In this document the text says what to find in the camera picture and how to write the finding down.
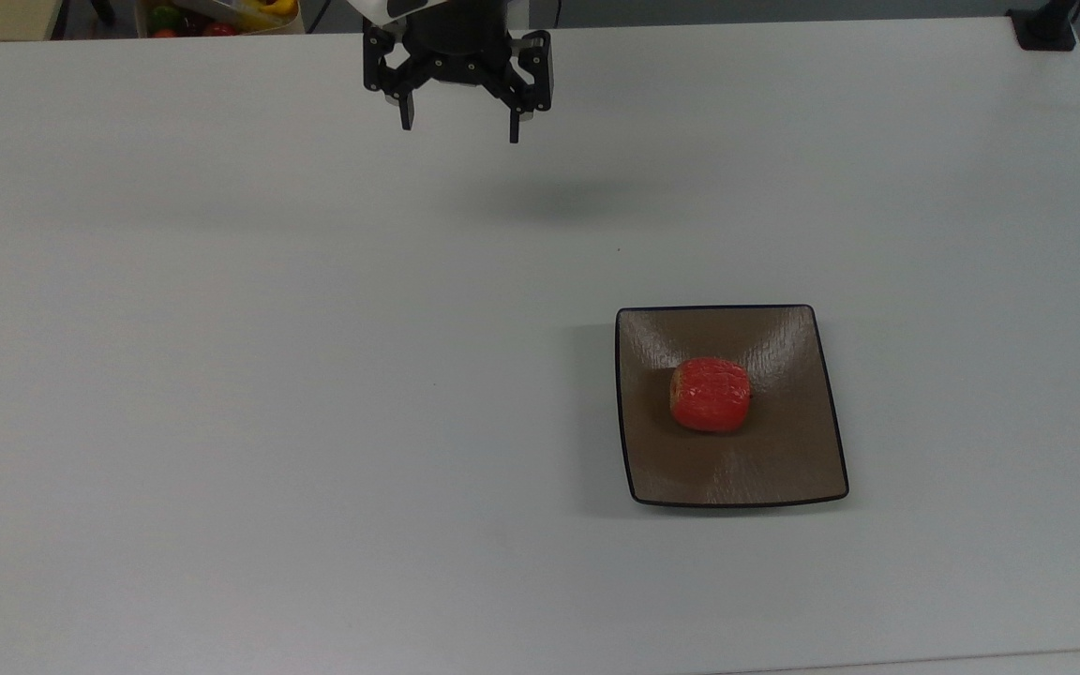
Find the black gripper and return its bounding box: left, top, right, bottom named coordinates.
left=362, top=0, right=554, bottom=145

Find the black table clamp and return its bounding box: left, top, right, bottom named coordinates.
left=1007, top=0, right=1080, bottom=52

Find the red apple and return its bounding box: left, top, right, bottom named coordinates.
left=669, top=356, right=753, bottom=434

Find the yellow toy fruit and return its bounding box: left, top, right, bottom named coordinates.
left=236, top=0, right=299, bottom=26

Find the cardboard box of fruit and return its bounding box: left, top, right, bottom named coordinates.
left=136, top=0, right=305, bottom=39

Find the square brown ceramic plate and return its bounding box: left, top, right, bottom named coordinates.
left=615, top=304, right=850, bottom=510

